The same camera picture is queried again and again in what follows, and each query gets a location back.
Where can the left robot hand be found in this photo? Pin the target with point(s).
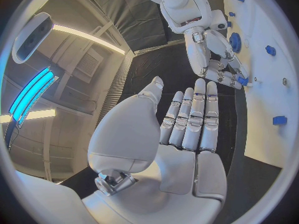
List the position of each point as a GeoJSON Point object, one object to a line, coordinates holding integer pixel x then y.
{"type": "Point", "coordinates": [130, 134]}

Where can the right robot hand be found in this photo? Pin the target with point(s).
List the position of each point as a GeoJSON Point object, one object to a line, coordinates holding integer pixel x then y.
{"type": "Point", "coordinates": [197, 52]}

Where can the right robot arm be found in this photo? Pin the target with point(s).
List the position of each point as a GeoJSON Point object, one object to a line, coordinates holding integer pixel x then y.
{"type": "Point", "coordinates": [177, 0]}

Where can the white task board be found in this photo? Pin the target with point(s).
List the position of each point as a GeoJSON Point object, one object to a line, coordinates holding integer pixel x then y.
{"type": "Point", "coordinates": [264, 97]}

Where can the blue gear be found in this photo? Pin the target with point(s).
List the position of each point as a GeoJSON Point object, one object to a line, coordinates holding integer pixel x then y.
{"type": "Point", "coordinates": [234, 42]}

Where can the small blue peg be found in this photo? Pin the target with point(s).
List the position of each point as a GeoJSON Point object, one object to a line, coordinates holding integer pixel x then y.
{"type": "Point", "coordinates": [231, 14]}
{"type": "Point", "coordinates": [229, 23]}

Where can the blue plug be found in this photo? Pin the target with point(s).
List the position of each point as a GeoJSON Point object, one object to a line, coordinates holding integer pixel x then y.
{"type": "Point", "coordinates": [271, 50]}

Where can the blue block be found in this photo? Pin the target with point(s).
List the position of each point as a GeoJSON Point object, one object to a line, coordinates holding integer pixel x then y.
{"type": "Point", "coordinates": [279, 120]}

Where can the glowing light bar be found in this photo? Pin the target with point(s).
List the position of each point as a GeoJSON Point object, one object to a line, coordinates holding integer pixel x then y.
{"type": "Point", "coordinates": [30, 95]}

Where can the white robot head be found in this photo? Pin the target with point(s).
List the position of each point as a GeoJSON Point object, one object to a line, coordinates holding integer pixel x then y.
{"type": "Point", "coordinates": [32, 37]}

